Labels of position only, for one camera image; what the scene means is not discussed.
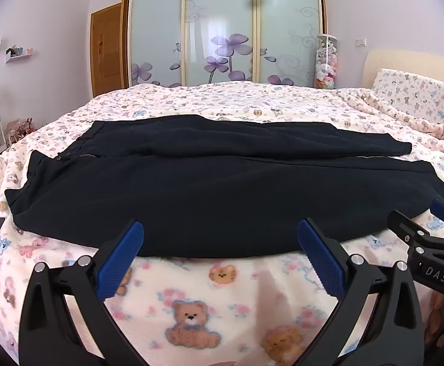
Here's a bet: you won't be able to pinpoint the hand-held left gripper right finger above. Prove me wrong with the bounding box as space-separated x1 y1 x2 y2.
293 217 425 366

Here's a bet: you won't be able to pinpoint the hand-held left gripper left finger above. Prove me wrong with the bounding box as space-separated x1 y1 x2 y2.
19 219 149 366

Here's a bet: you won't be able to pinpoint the black pants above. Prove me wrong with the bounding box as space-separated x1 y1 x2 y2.
5 114 444 259

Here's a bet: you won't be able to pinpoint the teddy bear printed blanket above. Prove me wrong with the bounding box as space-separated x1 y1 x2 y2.
0 69 444 366

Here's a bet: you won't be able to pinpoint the teddy bear printed pillow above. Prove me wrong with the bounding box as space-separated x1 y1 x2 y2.
370 69 444 124

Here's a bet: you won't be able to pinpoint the cream headboard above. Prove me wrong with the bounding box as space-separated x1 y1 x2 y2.
362 48 444 90

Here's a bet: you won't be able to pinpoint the clear tube of plush toys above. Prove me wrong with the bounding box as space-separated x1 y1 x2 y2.
314 34 339 89

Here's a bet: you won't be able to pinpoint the wooden door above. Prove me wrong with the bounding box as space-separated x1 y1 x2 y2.
90 3 128 98

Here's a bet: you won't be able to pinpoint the floral glass sliding wardrobe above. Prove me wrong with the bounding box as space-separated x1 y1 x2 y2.
121 0 327 88

